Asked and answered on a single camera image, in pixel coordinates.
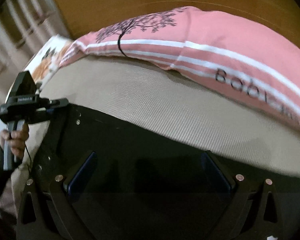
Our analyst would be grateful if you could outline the black pants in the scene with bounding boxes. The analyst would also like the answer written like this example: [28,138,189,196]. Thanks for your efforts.
[32,105,300,239]

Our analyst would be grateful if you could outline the person's left hand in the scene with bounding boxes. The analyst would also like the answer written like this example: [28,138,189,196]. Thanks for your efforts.
[0,124,29,159]

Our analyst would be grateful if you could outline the pink patterned curtain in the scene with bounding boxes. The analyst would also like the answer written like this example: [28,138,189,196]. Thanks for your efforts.
[0,0,70,105]

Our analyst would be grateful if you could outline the brown wooden headboard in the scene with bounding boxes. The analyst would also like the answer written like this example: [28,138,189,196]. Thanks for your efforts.
[55,0,300,48]

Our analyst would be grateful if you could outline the beige textured bed sheet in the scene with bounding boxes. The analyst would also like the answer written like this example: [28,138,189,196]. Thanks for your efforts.
[11,56,300,215]

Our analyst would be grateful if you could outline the pink striped tree-print pillow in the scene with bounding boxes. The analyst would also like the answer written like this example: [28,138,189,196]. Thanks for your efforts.
[60,7,300,129]

